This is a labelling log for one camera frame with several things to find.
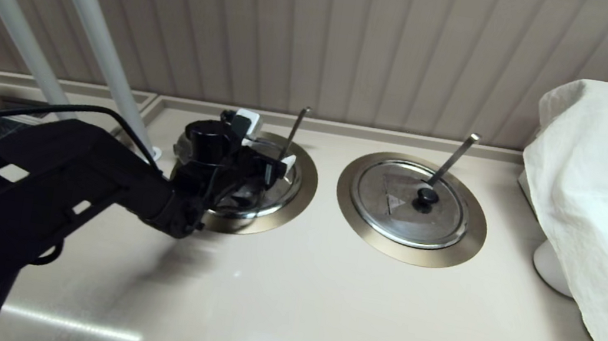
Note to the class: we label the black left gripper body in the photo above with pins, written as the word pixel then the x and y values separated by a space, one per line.
pixel 247 171

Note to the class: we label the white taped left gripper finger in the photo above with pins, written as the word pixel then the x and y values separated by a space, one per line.
pixel 287 163
pixel 255 144

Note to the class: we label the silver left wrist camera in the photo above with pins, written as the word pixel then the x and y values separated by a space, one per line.
pixel 248 122

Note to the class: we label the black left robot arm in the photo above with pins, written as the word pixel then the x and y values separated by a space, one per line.
pixel 41 175

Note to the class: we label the white cloth cover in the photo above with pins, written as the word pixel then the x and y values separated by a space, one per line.
pixel 602 206

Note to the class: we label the steel pot lid black knob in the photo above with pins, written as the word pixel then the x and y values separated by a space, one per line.
pixel 392 218
pixel 283 191

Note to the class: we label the white round appliance foot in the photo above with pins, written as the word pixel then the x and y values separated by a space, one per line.
pixel 549 267

